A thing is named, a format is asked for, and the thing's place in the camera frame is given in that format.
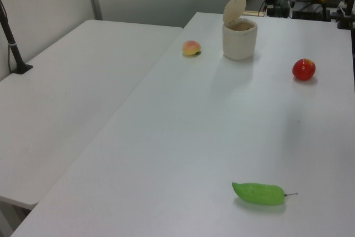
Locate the black equipment box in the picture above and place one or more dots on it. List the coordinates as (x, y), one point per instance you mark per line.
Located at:
(310, 10)

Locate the white garbage bin with lid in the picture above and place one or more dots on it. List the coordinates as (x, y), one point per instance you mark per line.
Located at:
(238, 40)

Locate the black camera pole with base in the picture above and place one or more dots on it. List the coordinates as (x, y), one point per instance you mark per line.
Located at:
(11, 45)

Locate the black clamp stand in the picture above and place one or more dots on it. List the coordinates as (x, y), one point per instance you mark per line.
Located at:
(346, 12)

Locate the green bitter gourd toy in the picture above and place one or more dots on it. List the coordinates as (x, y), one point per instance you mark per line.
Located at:
(259, 194)

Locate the peach toy fruit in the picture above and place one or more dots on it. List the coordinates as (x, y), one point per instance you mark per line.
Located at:
(190, 48)

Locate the red apple toy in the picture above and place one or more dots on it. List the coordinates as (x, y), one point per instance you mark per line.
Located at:
(303, 69)

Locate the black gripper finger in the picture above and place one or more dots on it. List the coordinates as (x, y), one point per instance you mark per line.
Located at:
(275, 10)
(269, 10)

